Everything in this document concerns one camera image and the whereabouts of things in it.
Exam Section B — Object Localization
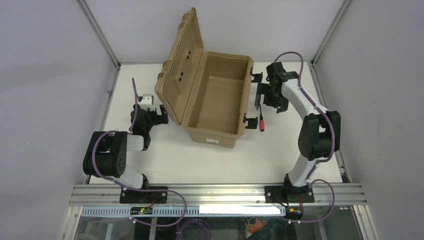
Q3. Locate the red handled screwdriver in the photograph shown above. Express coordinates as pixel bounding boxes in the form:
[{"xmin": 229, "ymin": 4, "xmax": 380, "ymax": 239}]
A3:
[{"xmin": 259, "ymin": 105, "xmax": 265, "ymax": 132}]

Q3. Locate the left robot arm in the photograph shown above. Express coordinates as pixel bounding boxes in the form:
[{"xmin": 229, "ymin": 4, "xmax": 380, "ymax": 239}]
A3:
[{"xmin": 82, "ymin": 104, "xmax": 169, "ymax": 190}]

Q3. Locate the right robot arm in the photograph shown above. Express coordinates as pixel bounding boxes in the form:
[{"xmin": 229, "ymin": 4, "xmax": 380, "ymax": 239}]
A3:
[{"xmin": 252, "ymin": 62, "xmax": 341, "ymax": 203}]

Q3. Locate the tan plastic tool bin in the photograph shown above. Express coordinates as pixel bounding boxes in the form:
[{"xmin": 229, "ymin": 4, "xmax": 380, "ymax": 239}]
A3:
[{"xmin": 154, "ymin": 7, "xmax": 254, "ymax": 148}]

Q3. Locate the orange object below table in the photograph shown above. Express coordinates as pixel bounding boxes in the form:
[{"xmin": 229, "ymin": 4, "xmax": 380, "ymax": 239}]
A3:
[{"xmin": 246, "ymin": 217, "xmax": 268, "ymax": 234}]

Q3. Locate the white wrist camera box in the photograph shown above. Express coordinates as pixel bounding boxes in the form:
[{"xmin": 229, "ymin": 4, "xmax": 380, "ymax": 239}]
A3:
[{"xmin": 138, "ymin": 94, "xmax": 154, "ymax": 110}]

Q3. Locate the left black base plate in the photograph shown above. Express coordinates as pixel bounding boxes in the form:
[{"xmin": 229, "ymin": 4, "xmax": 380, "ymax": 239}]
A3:
[{"xmin": 119, "ymin": 186, "xmax": 168, "ymax": 204}]

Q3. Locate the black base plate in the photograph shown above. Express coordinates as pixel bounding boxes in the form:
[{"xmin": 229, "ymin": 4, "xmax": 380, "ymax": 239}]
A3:
[
  {"xmin": 119, "ymin": 186, "xmax": 168, "ymax": 204},
  {"xmin": 264, "ymin": 185, "xmax": 315, "ymax": 204}
]

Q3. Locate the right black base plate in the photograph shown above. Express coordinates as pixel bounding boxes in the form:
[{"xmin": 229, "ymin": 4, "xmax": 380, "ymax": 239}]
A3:
[{"xmin": 264, "ymin": 185, "xmax": 315, "ymax": 204}]

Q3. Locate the aluminium frame rail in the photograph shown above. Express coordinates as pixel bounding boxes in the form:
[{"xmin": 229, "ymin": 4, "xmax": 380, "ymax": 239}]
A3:
[{"xmin": 69, "ymin": 183, "xmax": 368, "ymax": 207}]

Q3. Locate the white slotted cable duct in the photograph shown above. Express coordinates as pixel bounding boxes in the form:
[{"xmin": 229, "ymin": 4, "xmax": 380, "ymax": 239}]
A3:
[{"xmin": 81, "ymin": 204, "xmax": 286, "ymax": 218}]

